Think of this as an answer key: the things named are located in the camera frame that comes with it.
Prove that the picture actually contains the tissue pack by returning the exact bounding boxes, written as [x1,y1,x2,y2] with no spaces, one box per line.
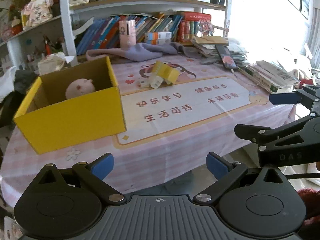
[37,52,74,75]

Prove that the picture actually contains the purple pink towel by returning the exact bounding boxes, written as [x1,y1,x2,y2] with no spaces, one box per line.
[86,42,202,63]

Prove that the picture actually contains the pink pencil holder box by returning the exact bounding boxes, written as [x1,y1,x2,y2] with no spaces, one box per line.
[119,20,136,49]

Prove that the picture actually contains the white charger plug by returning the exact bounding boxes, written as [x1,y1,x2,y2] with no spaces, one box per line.
[148,75,164,89]

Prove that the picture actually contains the row of blue books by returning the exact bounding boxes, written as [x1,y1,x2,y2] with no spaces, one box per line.
[75,14,185,56]

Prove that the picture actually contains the white clothes pile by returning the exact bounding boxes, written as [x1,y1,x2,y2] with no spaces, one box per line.
[1,67,38,128]

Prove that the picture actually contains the red dictionary books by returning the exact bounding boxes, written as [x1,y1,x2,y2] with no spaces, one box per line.
[176,11,214,42]

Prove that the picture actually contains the stack of papers and books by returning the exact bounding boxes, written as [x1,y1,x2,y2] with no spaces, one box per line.
[191,36,300,93]

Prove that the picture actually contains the white bookshelf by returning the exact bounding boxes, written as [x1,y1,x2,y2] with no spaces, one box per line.
[0,0,233,66]

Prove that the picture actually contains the orange white medicine boxes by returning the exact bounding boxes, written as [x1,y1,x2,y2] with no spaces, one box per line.
[144,31,172,45]

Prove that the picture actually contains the black smartphone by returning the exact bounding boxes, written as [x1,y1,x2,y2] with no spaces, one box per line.
[215,44,237,70]

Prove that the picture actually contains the pink doll figurine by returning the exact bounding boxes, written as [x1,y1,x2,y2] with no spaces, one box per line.
[24,0,53,27]

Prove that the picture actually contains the yellow cardboard box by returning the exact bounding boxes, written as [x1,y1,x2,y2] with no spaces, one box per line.
[14,57,126,154]

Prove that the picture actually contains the pink plush pig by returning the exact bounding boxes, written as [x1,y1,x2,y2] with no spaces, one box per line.
[65,79,95,100]

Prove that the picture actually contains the yellow tape roll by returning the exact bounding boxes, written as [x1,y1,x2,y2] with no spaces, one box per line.
[152,61,180,85]

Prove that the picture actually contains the pink printed tablecloth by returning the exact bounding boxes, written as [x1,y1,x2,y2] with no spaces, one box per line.
[1,54,295,206]

